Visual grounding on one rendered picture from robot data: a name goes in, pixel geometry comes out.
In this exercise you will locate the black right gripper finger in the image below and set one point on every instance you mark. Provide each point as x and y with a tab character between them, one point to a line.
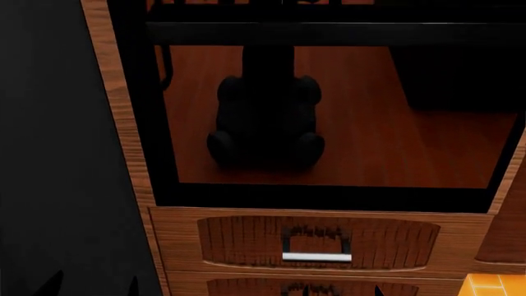
306	292
378	292

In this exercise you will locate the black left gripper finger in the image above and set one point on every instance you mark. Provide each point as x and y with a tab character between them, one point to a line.
134	288
55	288

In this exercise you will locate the black fridge door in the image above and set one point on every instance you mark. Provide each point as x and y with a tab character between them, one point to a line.
61	138

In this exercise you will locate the wooden cabinet frame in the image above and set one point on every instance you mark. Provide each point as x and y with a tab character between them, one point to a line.
119	117

